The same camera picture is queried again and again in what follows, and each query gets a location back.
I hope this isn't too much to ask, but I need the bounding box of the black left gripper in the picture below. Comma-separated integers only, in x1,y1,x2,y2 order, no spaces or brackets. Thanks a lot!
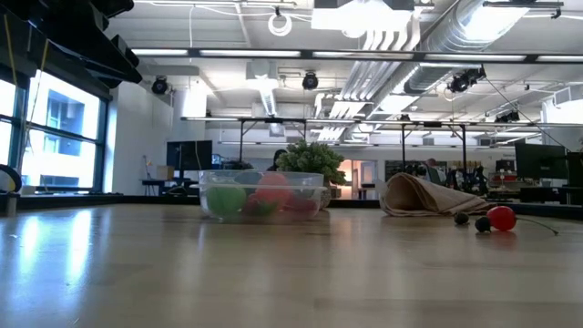
0,0,143,88

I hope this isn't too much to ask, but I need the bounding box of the green toy apple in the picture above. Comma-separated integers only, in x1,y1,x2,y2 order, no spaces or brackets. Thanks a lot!
205,184,248,218

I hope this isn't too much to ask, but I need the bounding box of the orange toy pumpkin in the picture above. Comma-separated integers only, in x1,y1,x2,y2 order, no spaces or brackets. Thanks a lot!
253,171,293,207

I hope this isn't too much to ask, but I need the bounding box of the red toy strawberry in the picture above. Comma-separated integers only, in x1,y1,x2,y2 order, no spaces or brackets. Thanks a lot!
242,198,280,218

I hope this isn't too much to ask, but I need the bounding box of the clear plastic tupperware container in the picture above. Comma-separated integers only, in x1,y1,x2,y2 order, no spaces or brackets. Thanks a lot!
189,169,329,225

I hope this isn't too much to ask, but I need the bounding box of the red toy cherry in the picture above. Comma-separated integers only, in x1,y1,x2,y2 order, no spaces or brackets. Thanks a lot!
486,205,559,237
281,194,319,216

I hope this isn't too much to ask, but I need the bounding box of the large window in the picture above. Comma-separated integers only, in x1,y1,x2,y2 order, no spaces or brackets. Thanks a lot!
0,67,109,193

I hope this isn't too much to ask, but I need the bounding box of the black computer monitor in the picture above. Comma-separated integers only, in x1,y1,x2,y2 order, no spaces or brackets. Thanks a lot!
166,139,214,172
514,143,568,180

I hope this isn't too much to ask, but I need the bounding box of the long ceiling light strip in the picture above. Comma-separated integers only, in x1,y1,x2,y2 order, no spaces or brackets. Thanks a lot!
131,47,583,64

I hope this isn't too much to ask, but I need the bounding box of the dark background desk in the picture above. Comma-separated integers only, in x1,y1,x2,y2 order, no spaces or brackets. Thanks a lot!
140,179,206,197

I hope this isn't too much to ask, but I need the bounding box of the black arched fixture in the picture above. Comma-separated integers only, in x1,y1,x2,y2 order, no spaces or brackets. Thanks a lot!
0,163,24,218

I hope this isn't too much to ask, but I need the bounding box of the person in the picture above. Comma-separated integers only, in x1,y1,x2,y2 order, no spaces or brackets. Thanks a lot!
267,149,289,172
423,157,450,184

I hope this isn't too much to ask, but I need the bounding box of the potted green succulent plant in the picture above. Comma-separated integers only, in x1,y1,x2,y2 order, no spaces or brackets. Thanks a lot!
276,139,347,210

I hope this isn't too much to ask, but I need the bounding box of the beige folded cloth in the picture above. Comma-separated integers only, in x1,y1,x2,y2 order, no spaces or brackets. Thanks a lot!
379,171,502,218

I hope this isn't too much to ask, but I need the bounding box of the white coiled cable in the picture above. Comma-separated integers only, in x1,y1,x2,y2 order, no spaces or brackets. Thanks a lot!
267,12,293,37

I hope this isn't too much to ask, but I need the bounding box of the silver ventilation duct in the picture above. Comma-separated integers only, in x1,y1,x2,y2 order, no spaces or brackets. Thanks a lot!
403,0,532,95

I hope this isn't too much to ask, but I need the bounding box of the black metal rack frame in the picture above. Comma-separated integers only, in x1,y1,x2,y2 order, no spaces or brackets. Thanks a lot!
238,117,469,174

